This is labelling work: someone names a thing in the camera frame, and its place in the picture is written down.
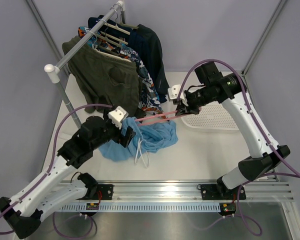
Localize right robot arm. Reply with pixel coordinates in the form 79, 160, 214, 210
168, 61, 291, 199

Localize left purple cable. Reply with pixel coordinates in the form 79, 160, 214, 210
0, 103, 114, 236

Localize olive green shorts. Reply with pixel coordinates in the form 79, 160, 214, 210
67, 44, 142, 117

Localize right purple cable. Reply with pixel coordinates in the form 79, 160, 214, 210
177, 58, 300, 180

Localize beige wooden hanger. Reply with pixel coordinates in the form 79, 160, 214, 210
107, 22, 139, 30
94, 48, 122, 59
100, 31, 128, 45
107, 24, 131, 36

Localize white perforated plastic basket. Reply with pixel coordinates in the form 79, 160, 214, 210
181, 103, 239, 134

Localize pink hanger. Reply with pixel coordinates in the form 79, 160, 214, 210
135, 110, 193, 126

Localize purple cable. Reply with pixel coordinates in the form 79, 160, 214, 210
177, 58, 300, 180
0, 103, 114, 236

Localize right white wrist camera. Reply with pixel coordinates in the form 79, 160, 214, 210
167, 84, 188, 106

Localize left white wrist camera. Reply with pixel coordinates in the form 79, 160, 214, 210
108, 106, 129, 129

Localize aluminium mounting rail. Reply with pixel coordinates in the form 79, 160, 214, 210
58, 180, 294, 213

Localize metal clothes rack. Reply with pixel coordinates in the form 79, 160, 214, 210
44, 0, 126, 128

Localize light blue shorts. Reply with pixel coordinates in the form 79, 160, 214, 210
98, 117, 178, 163

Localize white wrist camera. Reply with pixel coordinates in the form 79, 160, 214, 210
167, 84, 188, 106
108, 106, 129, 129

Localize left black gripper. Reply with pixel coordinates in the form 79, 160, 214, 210
90, 108, 136, 151

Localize navy blue shorts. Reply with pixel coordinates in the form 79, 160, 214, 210
87, 16, 153, 76

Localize patterned colourful shorts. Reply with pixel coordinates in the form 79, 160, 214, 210
86, 36, 163, 118

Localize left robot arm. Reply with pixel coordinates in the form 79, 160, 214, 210
0, 106, 135, 240

